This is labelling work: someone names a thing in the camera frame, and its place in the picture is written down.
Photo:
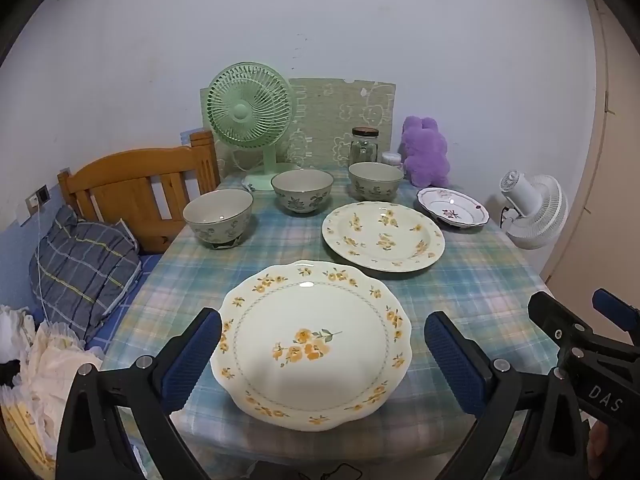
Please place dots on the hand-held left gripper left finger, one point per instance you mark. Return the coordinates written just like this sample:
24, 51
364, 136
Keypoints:
192, 355

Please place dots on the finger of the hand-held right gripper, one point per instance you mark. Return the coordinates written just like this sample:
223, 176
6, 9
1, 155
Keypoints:
617, 312
555, 315

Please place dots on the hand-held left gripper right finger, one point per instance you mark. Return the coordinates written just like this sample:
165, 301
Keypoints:
455, 360

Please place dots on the green floral ceramic bowl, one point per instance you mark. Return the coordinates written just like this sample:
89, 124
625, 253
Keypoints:
302, 185
375, 175
217, 210

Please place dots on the deep yellow floral plate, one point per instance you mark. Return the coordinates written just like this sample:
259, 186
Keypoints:
385, 225

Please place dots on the small red floral plate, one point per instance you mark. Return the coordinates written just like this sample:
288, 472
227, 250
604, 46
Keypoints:
450, 205

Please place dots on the person's right hand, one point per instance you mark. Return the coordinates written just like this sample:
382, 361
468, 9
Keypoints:
598, 442

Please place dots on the plaid tablecloth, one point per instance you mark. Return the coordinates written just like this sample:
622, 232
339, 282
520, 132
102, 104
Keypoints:
475, 285

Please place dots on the white desk fan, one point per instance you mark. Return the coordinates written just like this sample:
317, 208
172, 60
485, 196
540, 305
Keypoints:
540, 210

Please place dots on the grey plaid pillow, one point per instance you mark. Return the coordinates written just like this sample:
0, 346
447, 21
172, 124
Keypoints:
85, 270

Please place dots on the white ruffled cloth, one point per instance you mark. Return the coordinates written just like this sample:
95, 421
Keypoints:
45, 360

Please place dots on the beige door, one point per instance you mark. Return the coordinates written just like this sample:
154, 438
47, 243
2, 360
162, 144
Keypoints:
610, 160

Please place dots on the wooden bed headboard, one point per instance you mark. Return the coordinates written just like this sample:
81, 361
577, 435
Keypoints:
125, 170

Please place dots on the purple plush toy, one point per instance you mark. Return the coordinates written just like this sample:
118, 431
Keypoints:
425, 155

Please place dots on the cotton swab container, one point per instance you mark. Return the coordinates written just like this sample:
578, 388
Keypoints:
392, 158

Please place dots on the glass jar with dark lid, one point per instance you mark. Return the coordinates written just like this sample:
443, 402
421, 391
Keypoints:
364, 152

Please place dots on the green desk fan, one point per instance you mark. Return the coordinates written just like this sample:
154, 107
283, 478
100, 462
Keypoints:
240, 110

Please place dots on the green printed foam mat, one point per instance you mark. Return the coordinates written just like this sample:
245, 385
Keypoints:
330, 110

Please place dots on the wall socket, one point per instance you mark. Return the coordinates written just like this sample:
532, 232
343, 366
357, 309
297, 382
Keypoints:
44, 193

